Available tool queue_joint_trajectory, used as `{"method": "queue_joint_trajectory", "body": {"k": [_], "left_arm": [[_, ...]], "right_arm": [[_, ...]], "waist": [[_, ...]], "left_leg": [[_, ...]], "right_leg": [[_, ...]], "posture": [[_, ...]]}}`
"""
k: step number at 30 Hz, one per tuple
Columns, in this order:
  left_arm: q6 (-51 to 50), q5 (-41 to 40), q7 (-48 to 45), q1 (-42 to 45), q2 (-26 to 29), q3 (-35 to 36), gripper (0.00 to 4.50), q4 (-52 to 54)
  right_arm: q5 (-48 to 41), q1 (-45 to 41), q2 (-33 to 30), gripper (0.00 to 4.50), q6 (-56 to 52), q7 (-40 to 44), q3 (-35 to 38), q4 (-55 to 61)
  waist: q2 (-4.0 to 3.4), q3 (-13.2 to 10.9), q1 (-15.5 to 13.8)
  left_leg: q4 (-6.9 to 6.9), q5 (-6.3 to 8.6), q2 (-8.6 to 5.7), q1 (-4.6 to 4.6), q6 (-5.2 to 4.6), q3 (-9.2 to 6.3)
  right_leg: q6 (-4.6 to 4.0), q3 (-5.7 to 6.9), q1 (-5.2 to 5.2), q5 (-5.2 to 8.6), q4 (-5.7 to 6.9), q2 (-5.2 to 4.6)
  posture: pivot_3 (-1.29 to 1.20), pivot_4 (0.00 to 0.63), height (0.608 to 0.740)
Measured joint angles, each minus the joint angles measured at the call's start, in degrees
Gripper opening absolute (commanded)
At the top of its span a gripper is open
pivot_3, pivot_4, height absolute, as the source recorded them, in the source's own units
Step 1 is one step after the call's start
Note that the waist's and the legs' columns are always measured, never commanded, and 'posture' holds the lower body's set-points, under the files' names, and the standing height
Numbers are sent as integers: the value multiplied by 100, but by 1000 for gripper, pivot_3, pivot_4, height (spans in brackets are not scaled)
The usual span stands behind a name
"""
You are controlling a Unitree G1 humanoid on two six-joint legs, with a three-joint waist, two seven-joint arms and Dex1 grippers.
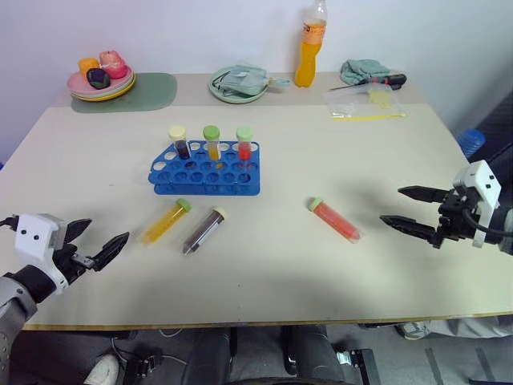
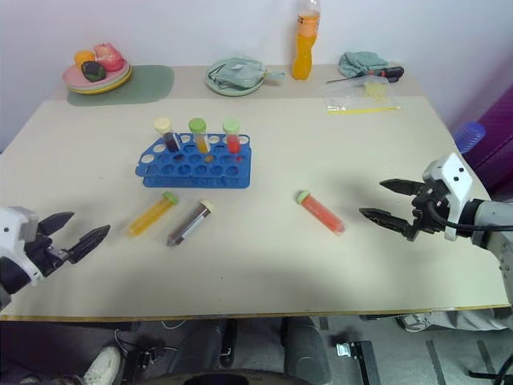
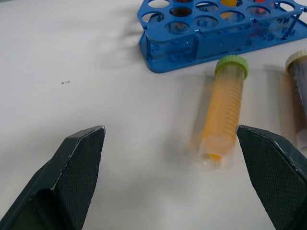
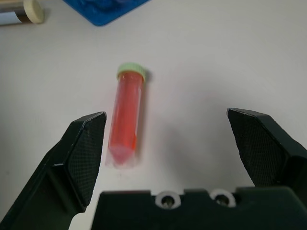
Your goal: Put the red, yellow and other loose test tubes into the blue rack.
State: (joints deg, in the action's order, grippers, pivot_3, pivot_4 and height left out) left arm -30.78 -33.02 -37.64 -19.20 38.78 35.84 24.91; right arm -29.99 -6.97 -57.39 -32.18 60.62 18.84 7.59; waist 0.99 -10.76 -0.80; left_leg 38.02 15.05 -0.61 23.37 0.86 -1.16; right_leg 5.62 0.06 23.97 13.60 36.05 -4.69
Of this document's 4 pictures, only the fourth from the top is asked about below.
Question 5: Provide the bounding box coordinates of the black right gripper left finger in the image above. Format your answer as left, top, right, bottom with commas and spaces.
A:
0, 111, 107, 230

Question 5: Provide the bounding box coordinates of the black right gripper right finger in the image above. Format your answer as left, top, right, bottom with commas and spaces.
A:
226, 108, 307, 190

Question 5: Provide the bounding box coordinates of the red tube with green cap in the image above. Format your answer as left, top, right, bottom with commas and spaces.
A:
105, 62, 148, 170

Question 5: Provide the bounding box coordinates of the tube with cream cap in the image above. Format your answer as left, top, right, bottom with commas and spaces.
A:
0, 0, 45, 26

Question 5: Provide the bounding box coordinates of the blue tube rack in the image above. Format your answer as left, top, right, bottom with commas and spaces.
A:
62, 0, 152, 27

